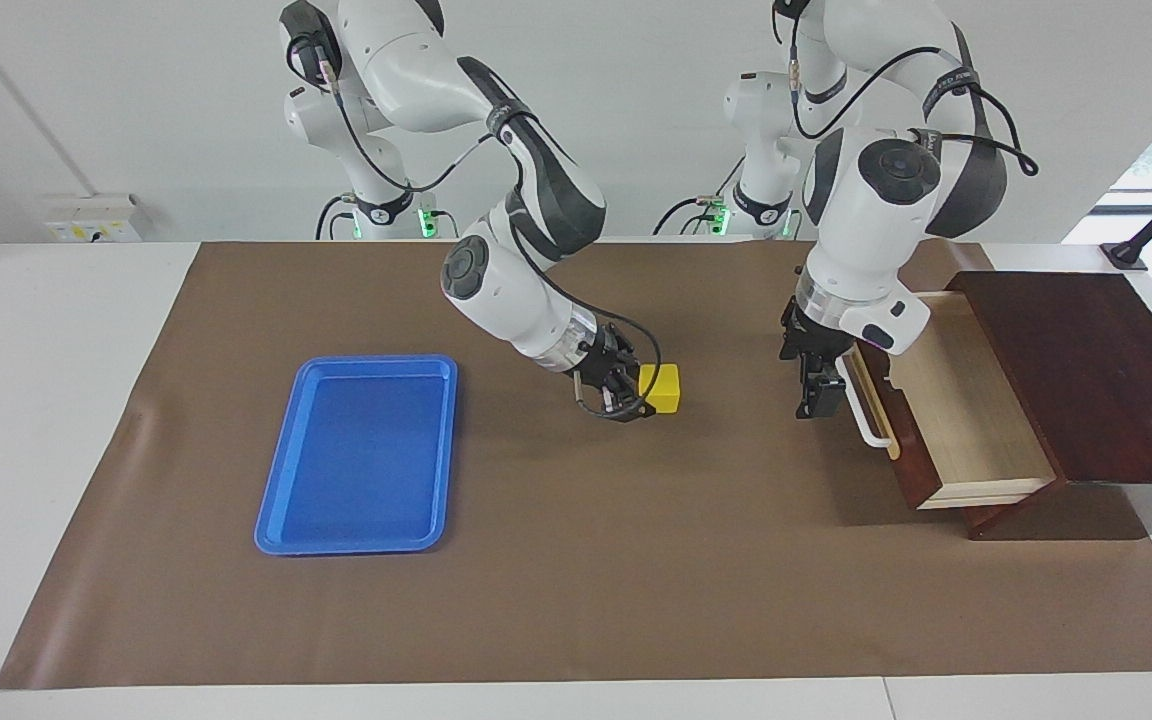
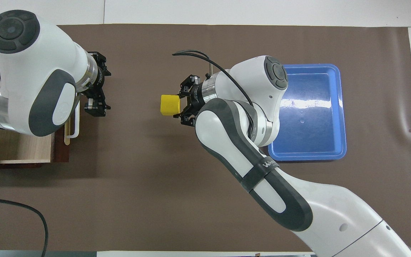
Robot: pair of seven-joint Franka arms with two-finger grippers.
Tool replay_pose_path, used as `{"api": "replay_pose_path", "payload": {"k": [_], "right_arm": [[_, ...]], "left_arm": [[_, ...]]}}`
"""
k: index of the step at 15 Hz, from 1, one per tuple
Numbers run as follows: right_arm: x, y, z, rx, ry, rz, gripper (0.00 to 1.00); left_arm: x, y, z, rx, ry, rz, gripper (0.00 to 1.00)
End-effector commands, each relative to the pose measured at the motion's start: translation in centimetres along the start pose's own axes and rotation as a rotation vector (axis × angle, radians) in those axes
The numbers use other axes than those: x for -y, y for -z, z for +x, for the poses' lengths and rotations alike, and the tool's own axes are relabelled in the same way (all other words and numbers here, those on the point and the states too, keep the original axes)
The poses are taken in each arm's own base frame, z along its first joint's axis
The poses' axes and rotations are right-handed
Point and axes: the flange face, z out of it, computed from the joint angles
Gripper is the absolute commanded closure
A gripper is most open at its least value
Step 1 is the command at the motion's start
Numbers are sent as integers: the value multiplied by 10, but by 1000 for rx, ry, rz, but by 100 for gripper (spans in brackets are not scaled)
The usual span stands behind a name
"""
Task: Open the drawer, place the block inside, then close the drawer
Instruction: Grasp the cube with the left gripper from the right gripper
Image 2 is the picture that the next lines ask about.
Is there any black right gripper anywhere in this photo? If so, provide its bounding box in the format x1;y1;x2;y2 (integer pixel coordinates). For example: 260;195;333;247
173;74;206;127

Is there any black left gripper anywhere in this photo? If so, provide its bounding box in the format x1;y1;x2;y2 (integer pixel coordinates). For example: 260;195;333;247
83;51;112;117

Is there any yellow cube block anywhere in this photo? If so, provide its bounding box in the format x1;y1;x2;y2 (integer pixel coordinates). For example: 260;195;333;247
160;94;181;116

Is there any white drawer handle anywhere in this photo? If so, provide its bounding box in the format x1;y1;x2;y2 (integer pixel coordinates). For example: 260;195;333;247
66;100;80;138

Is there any wooden drawer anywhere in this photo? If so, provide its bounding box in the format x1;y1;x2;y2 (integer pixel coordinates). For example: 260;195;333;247
0;100;71;164

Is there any brown paper table mat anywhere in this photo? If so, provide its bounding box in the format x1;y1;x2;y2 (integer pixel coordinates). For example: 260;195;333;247
0;24;411;252

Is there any blue plastic tray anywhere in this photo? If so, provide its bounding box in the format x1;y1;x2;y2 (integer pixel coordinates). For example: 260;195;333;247
268;64;347;162

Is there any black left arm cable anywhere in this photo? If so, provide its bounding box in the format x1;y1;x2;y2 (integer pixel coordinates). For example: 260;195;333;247
0;196;49;257

